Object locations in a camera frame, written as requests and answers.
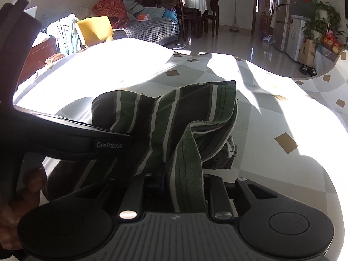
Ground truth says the green black striped garment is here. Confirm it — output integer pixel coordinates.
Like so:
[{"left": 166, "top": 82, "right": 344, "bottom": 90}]
[{"left": 73, "top": 80, "right": 239, "bottom": 214}]

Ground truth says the person's left hand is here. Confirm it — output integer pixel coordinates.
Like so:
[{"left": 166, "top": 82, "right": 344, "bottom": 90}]
[{"left": 1, "top": 165, "right": 47, "bottom": 250}]

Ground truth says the grey checkered table cover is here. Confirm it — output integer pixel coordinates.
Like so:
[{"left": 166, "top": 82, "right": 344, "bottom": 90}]
[{"left": 13, "top": 39, "right": 347, "bottom": 260}]

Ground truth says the black shoes pair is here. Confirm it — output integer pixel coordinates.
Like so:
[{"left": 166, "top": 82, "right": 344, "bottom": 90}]
[{"left": 299, "top": 65, "right": 317, "bottom": 77}]

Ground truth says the dark wooden cabinet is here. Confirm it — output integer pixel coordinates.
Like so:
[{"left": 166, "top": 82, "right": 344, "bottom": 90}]
[{"left": 17, "top": 37, "right": 58, "bottom": 85}]

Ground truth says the broom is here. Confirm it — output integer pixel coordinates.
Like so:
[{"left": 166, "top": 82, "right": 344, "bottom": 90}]
[{"left": 229, "top": 0, "right": 239, "bottom": 33}]

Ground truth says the cardboard box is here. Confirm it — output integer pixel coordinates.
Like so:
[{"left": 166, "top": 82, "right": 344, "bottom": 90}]
[{"left": 298, "top": 39, "right": 316, "bottom": 67}]

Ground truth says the checkered sofa bed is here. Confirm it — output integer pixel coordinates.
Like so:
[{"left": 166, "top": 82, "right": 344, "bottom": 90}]
[{"left": 113, "top": 18, "right": 179, "bottom": 45}]

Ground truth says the yellow chair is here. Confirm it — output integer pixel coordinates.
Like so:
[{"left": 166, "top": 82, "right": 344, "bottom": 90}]
[{"left": 75, "top": 16, "right": 114, "bottom": 47}]

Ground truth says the white teal hanging cloth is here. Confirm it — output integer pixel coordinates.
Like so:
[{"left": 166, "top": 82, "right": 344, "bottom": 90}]
[{"left": 46, "top": 13, "right": 81, "bottom": 55}]

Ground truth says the white small fridge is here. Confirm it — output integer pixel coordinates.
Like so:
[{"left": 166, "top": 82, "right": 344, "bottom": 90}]
[{"left": 286, "top": 15, "right": 310, "bottom": 62}]

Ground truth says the fruit pile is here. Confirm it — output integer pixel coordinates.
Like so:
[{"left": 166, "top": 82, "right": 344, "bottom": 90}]
[{"left": 322, "top": 31, "right": 342, "bottom": 54}]

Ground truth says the red patterned blanket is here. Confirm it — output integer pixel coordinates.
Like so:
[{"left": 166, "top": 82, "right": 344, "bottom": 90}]
[{"left": 91, "top": 0, "right": 129, "bottom": 29}]

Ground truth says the dark wooden dining chair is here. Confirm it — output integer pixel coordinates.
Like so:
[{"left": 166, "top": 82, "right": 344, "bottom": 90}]
[{"left": 202, "top": 0, "right": 219, "bottom": 37}]

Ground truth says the white clothed dining table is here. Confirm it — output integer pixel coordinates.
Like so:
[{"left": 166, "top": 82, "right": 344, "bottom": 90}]
[{"left": 185, "top": 0, "right": 208, "bottom": 14}]

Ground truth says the green potted plant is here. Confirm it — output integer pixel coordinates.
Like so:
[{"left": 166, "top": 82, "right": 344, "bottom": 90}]
[{"left": 303, "top": 1, "right": 341, "bottom": 44}]

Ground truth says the grey tall refrigerator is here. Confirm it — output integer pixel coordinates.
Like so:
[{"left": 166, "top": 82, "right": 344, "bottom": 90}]
[{"left": 273, "top": 0, "right": 317, "bottom": 52}]

